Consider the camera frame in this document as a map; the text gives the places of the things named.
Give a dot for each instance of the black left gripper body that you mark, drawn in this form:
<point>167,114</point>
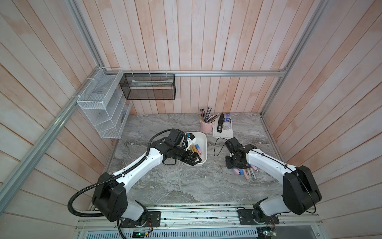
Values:
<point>183,155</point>

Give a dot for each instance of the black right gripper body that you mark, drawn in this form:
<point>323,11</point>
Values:
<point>231,163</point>

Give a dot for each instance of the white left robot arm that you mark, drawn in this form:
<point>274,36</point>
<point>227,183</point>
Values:
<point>110,197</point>

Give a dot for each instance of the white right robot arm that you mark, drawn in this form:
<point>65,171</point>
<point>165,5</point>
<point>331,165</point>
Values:
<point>299,188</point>

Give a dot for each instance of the pink blue lipstick silver cap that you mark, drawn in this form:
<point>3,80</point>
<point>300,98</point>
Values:
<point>236,171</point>

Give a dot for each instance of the silver lipstick tube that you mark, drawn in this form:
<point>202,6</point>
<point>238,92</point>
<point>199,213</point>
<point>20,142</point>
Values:
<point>253,173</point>

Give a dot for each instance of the white plastic storage box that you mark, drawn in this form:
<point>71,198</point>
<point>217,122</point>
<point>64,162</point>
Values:
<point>199,138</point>

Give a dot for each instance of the brown lip gloss tube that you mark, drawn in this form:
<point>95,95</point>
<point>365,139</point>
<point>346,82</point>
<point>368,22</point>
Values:
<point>245,174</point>

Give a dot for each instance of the clear Pepsi plastic bottle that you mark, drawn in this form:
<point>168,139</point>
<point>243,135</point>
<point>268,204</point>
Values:
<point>227,124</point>

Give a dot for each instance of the black stapler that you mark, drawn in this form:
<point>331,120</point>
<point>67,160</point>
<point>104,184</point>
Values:
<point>220,123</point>

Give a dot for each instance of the pink metal pen bucket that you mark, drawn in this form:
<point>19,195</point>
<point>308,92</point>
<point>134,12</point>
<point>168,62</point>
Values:
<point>206,127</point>

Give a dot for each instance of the bundle of coloured pens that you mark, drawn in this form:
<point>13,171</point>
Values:
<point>207,116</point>

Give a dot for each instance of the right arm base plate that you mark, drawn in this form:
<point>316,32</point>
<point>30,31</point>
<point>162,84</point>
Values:
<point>255,217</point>

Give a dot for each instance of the black mesh wall basket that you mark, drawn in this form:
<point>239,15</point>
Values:
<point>148,86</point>

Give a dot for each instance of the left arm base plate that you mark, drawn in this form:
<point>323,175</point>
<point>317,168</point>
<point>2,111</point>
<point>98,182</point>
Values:
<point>149,219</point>

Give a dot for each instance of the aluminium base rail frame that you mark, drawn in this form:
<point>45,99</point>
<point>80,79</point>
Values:
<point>207,221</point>

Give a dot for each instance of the white wire wall shelf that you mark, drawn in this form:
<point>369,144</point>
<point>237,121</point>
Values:
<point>104,103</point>

